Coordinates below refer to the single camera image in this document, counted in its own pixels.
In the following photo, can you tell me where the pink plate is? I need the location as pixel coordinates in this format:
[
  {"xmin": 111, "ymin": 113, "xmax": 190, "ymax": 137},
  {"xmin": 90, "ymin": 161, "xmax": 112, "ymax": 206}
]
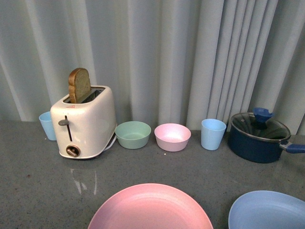
[{"xmin": 88, "ymin": 183, "xmax": 213, "ymax": 229}]

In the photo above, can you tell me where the light blue plate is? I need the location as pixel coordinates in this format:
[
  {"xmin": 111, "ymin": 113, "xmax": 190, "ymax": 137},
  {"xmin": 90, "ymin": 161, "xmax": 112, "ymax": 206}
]
[{"xmin": 228, "ymin": 190, "xmax": 305, "ymax": 229}]

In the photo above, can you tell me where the green bowl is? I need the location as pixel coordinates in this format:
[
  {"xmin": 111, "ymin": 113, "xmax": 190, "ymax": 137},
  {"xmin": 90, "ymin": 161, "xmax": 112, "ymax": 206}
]
[{"xmin": 115, "ymin": 121, "xmax": 151, "ymax": 149}]

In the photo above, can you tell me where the pink bowl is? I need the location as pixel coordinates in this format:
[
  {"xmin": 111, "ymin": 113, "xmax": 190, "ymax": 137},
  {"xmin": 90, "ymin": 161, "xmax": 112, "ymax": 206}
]
[{"xmin": 154, "ymin": 123, "xmax": 191, "ymax": 152}]

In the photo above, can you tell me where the grey curtain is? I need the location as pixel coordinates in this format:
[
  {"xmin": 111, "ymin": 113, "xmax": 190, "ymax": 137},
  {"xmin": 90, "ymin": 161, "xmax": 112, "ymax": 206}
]
[{"xmin": 0, "ymin": 0, "xmax": 305, "ymax": 135}]

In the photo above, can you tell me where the light blue cup right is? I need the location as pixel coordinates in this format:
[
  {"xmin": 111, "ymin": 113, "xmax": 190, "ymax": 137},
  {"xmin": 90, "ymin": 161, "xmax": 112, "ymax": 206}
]
[{"xmin": 201, "ymin": 119, "xmax": 226, "ymax": 151}]

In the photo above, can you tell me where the light blue cup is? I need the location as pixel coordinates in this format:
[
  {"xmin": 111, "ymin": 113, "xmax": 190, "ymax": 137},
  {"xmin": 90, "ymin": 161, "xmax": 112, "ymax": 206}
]
[
  {"xmin": 201, "ymin": 119, "xmax": 226, "ymax": 151},
  {"xmin": 39, "ymin": 111, "xmax": 56, "ymax": 141}
]

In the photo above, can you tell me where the cream toaster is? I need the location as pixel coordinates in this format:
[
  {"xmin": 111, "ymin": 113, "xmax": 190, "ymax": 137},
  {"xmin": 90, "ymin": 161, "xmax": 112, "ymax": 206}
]
[{"xmin": 51, "ymin": 86, "xmax": 117, "ymax": 159}]

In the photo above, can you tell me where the bread slice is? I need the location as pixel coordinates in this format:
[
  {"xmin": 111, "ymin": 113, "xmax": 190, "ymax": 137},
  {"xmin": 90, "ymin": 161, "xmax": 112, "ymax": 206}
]
[{"xmin": 68, "ymin": 68, "xmax": 91, "ymax": 104}]

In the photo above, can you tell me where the light blue cup left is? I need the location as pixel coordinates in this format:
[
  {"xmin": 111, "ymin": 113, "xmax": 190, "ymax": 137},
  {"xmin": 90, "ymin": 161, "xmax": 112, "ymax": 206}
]
[{"xmin": 39, "ymin": 111, "xmax": 56, "ymax": 141}]

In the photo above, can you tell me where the glass pot lid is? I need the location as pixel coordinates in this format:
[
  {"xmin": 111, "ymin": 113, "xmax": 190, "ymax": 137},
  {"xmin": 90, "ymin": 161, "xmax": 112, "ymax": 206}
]
[{"xmin": 231, "ymin": 107, "xmax": 291, "ymax": 142}]

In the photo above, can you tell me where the dark blue saucepan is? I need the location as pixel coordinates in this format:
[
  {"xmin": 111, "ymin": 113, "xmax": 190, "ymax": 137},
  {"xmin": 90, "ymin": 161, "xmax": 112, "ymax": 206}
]
[{"xmin": 228, "ymin": 122, "xmax": 305, "ymax": 164}]

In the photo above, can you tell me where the white toaster cable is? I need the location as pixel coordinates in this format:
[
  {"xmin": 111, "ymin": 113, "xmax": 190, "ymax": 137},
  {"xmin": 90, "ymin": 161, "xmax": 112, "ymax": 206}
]
[{"xmin": 103, "ymin": 135, "xmax": 117, "ymax": 152}]

